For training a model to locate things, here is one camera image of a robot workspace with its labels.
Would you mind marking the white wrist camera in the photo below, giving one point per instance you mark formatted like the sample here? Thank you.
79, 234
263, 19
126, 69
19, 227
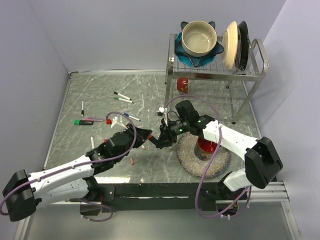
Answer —
116, 122
162, 112

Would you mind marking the black plate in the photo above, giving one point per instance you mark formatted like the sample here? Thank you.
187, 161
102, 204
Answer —
242, 53

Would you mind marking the steel dish rack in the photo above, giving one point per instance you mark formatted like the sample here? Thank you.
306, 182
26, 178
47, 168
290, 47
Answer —
255, 72

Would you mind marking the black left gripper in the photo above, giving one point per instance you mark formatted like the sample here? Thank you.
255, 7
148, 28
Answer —
142, 134

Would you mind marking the blue capped white marker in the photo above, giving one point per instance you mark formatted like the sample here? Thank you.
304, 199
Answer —
132, 117

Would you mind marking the red capped marker left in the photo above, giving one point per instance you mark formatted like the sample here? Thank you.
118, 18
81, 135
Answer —
92, 142

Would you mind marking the cream plate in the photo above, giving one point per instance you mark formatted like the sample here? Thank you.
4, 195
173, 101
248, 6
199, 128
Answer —
230, 45

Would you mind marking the black and red mug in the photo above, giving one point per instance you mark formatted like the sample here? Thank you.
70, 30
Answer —
204, 149

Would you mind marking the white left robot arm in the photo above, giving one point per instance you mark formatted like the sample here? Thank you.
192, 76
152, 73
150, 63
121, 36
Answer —
24, 193

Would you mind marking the small red cup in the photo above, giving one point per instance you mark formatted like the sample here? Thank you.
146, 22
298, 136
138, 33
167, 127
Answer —
182, 85

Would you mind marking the speckled grey plate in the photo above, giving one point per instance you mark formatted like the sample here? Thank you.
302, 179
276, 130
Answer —
196, 167

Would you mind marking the orange and black highlighter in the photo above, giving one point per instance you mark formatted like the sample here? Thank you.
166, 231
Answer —
153, 139

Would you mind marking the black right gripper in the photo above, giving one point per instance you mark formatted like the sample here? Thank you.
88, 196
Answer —
166, 135

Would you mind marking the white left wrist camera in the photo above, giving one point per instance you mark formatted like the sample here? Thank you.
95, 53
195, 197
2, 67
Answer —
116, 122

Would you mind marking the purple pen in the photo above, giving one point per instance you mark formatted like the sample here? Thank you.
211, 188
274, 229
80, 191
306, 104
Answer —
95, 119

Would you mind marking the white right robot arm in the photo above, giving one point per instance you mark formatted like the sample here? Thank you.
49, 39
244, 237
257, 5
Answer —
261, 160

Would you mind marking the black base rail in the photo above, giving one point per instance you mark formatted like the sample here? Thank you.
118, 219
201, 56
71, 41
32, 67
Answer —
160, 196

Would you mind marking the blue star-shaped bowl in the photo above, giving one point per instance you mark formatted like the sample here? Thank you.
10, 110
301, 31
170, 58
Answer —
196, 61

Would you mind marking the green and black highlighter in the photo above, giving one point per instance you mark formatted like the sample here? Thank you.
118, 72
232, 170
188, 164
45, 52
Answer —
83, 122

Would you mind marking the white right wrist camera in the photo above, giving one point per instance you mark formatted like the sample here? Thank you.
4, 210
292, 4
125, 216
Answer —
162, 112

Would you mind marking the small black capped marker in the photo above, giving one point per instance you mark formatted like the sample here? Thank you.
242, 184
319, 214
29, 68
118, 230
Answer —
82, 108

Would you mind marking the beige ceramic bowl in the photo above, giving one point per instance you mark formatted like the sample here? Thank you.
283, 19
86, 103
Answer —
198, 38

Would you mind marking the black capped white marker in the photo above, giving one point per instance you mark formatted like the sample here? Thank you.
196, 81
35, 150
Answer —
122, 96

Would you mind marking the green capped white marker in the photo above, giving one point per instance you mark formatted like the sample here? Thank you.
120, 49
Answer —
123, 100

